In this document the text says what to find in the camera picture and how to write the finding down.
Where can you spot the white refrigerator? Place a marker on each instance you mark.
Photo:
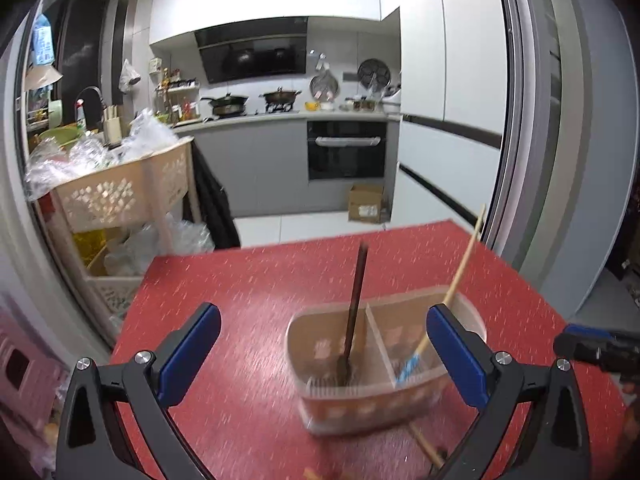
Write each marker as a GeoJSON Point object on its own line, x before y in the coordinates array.
{"type": "Point", "coordinates": [450, 85]}

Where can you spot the white upper cabinets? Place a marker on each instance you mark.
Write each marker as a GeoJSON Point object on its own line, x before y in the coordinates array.
{"type": "Point", "coordinates": [260, 0]}

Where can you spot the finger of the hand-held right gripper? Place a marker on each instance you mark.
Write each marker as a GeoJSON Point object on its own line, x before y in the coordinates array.
{"type": "Point", "coordinates": [595, 346]}

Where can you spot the wok with brown rim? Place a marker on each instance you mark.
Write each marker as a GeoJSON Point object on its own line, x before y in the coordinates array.
{"type": "Point", "coordinates": [280, 97]}

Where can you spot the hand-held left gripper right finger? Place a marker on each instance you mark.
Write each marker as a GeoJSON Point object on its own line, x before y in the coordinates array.
{"type": "Point", "coordinates": [457, 360]}

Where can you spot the beige plastic utensil holder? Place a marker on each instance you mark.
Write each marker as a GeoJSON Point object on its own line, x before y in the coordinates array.
{"type": "Point", "coordinates": [350, 410]}

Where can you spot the dish soap bottle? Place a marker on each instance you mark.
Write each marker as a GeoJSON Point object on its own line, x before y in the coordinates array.
{"type": "Point", "coordinates": [80, 115]}

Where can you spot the green basin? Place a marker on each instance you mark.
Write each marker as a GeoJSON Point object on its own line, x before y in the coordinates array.
{"type": "Point", "coordinates": [57, 136]}

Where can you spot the crumpled clear plastic bags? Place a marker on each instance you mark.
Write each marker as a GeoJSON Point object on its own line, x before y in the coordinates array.
{"type": "Point", "coordinates": [180, 240]}

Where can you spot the white hanging plastic bag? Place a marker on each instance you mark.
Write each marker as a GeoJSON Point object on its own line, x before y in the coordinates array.
{"type": "Point", "coordinates": [128, 77]}

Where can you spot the round metal steamer rack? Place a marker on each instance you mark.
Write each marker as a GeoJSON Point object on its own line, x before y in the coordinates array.
{"type": "Point", "coordinates": [374, 72]}

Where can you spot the cardboard box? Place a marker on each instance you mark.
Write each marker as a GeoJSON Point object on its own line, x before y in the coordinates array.
{"type": "Point", "coordinates": [365, 205]}

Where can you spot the grey kitchen counter cabinets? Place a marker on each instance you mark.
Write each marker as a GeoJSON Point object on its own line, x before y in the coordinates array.
{"type": "Point", "coordinates": [270, 170]}

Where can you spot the blue packet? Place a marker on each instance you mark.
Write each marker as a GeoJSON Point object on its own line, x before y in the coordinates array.
{"type": "Point", "coordinates": [43, 42]}

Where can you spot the spice rack with bottles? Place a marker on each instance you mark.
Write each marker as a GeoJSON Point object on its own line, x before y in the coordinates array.
{"type": "Point", "coordinates": [177, 105]}

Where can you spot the grey sliding door frame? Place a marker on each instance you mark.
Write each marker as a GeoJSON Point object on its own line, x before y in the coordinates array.
{"type": "Point", "coordinates": [530, 110]}

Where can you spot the beige perforated storage cart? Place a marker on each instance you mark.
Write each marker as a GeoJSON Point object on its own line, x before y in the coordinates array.
{"type": "Point", "coordinates": [100, 200]}

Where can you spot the beige knife block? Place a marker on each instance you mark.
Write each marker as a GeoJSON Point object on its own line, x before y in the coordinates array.
{"type": "Point", "coordinates": [112, 127]}

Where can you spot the black wok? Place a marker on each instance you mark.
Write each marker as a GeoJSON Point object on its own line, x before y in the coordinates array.
{"type": "Point", "coordinates": [227, 104]}

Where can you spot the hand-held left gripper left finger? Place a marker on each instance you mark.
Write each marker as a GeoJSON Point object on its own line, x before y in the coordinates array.
{"type": "Point", "coordinates": [192, 355]}

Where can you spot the black kitchen faucet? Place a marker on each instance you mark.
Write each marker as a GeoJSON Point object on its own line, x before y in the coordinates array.
{"type": "Point", "coordinates": [95, 105]}

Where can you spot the pink plastic stool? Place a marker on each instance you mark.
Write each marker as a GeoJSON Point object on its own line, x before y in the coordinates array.
{"type": "Point", "coordinates": [20, 370]}

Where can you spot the pile of clear plastic bags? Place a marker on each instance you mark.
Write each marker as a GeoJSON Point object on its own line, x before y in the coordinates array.
{"type": "Point", "coordinates": [145, 132]}

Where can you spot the round metal lid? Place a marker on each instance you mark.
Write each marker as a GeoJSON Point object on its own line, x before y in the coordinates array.
{"type": "Point", "coordinates": [324, 87]}

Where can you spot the dark brown wooden utensil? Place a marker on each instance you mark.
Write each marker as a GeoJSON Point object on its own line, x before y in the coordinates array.
{"type": "Point", "coordinates": [356, 300]}

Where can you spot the black built-in oven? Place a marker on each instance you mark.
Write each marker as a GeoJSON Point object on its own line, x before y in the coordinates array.
{"type": "Point", "coordinates": [345, 160]}

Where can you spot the black range hood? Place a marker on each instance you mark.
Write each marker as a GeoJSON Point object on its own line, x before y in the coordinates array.
{"type": "Point", "coordinates": [250, 55]}

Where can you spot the light wooden chopstick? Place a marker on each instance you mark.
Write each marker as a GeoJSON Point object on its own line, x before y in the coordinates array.
{"type": "Point", "coordinates": [425, 444]}

